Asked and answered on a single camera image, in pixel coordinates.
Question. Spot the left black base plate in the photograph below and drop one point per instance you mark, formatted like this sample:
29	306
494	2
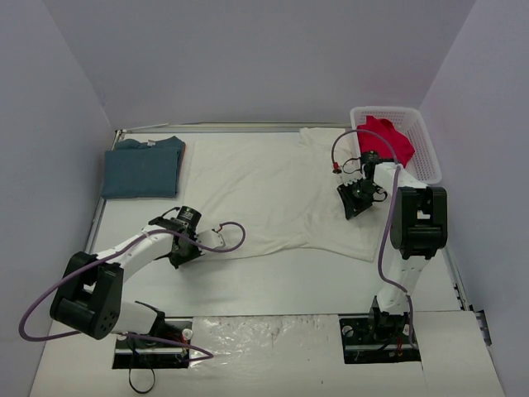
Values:
131	353

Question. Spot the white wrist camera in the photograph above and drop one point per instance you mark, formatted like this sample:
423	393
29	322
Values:
347	174
210	241

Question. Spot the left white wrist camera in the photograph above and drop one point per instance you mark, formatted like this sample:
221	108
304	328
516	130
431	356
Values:
210	241

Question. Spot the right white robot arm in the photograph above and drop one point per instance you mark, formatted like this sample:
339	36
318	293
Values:
415	231

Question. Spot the aluminium table rail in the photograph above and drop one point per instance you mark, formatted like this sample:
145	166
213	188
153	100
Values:
230	127

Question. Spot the white t shirt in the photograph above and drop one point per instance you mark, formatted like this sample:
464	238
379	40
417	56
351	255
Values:
278	193

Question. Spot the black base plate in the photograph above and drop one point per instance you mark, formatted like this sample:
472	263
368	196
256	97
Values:
131	353
366	343

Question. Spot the folded teal t shirt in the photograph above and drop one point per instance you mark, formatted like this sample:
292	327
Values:
136	169

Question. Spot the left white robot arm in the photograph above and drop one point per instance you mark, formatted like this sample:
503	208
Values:
90	300

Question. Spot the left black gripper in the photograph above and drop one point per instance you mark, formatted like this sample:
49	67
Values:
178	255

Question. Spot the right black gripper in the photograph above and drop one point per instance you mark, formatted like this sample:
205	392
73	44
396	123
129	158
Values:
354	203

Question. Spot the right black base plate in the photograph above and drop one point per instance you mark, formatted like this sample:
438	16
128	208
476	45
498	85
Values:
366	343

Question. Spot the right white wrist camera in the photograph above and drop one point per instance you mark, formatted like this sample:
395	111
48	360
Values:
347	174

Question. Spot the red t shirt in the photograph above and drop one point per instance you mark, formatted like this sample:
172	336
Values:
386	141

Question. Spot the white plastic basket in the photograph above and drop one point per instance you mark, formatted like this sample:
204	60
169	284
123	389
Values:
424	164

